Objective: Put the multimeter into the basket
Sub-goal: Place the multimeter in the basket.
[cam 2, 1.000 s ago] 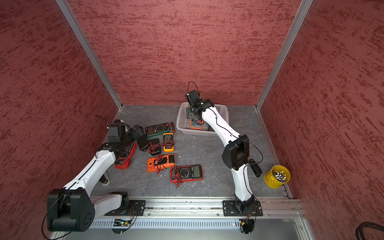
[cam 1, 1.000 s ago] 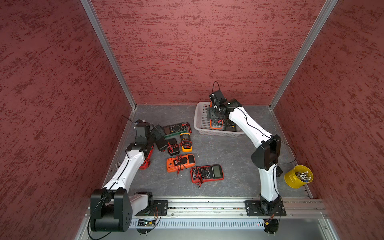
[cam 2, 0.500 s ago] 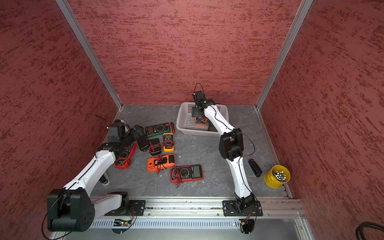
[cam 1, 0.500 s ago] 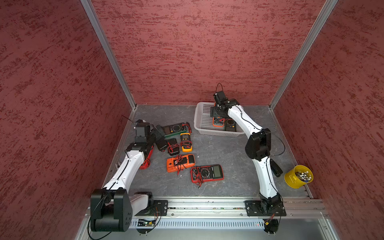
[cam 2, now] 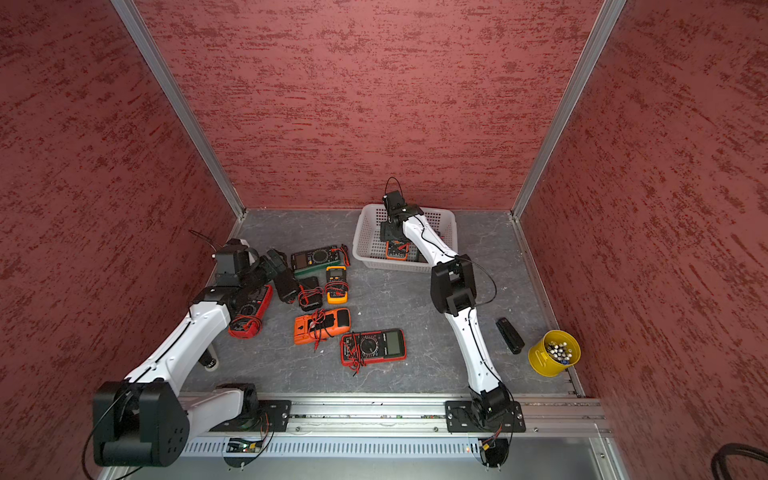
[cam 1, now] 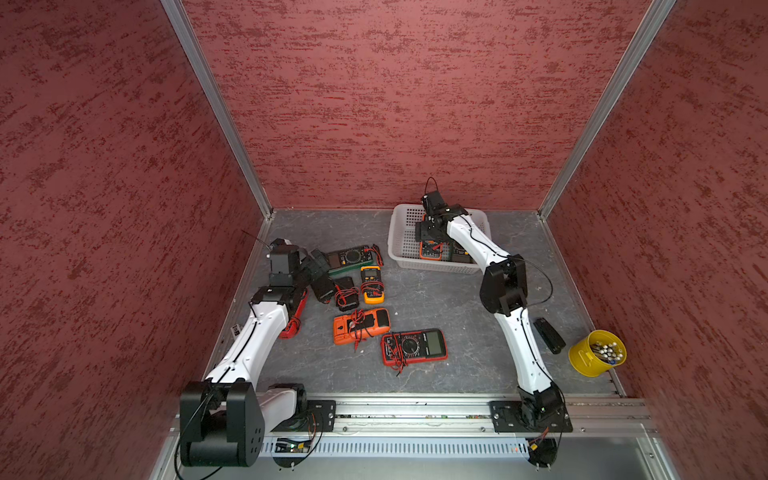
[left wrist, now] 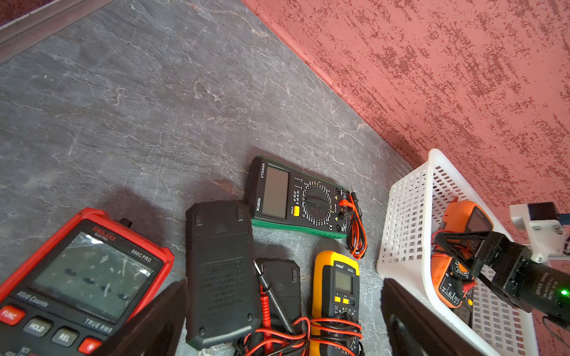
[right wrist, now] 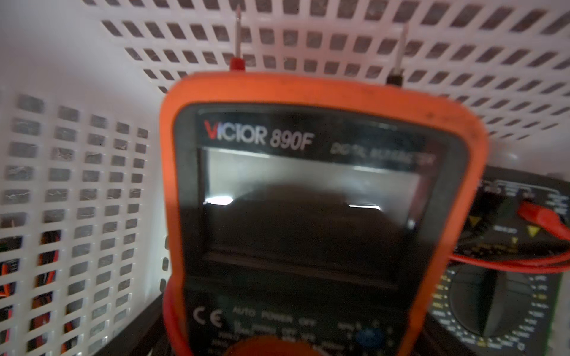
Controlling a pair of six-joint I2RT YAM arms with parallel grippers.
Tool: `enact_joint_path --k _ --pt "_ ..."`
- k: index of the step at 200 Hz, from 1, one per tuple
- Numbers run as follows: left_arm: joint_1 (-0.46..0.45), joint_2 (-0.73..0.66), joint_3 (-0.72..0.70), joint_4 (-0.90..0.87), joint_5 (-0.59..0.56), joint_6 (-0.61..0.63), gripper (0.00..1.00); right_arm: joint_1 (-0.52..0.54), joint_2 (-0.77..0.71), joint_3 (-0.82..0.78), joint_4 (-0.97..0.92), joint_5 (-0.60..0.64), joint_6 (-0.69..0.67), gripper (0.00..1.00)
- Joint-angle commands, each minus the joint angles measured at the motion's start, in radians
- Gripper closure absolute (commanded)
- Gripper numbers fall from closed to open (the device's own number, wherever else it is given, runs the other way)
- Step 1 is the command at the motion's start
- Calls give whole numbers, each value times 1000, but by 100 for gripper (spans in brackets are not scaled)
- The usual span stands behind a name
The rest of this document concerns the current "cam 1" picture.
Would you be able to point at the red multimeter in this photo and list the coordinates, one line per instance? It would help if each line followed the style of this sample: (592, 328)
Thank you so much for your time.
(400, 349)

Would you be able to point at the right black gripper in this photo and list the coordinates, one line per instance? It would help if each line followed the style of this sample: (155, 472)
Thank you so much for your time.
(424, 232)

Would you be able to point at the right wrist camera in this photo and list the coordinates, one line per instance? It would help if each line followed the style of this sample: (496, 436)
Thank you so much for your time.
(433, 203)

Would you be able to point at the yellow cup with batteries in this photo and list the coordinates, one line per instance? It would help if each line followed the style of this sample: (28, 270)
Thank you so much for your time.
(597, 353)

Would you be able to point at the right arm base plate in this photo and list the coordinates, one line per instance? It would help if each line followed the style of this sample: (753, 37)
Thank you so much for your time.
(528, 417)

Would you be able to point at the orange multimeter lying sideways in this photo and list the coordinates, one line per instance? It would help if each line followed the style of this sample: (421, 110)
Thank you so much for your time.
(360, 325)

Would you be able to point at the orange Victor multimeter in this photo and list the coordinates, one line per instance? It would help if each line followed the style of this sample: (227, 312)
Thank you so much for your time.
(433, 251)

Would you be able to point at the black remote-like device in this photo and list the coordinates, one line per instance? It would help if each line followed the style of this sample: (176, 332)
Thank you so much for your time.
(550, 336)

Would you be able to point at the aluminium front rail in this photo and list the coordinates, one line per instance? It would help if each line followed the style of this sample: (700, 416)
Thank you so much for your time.
(470, 415)

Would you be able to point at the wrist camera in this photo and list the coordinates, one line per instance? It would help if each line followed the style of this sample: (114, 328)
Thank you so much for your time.
(433, 203)
(284, 263)

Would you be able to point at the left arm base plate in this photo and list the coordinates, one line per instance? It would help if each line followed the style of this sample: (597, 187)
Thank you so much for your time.
(317, 417)

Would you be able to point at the small black multimeter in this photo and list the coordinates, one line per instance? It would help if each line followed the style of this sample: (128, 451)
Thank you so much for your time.
(346, 294)

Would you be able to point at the yellow multimeter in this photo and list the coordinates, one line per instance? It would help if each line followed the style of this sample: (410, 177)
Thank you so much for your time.
(372, 287)

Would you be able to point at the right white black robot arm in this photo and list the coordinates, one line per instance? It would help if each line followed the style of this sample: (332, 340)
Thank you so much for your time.
(503, 293)

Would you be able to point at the dark green multimeter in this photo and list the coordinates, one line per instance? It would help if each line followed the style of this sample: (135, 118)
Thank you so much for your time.
(459, 254)
(354, 258)

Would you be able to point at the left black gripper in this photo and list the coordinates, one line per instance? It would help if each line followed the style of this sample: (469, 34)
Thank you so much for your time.
(315, 271)

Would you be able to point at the red clamp meter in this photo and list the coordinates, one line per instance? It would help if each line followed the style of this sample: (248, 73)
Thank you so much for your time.
(294, 324)

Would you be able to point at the dark green multimeter top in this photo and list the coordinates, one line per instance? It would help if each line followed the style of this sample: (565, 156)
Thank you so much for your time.
(354, 258)

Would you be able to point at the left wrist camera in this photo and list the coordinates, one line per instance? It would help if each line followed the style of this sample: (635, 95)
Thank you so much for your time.
(284, 263)

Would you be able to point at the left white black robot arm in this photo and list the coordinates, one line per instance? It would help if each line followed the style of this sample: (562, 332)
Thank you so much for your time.
(223, 421)

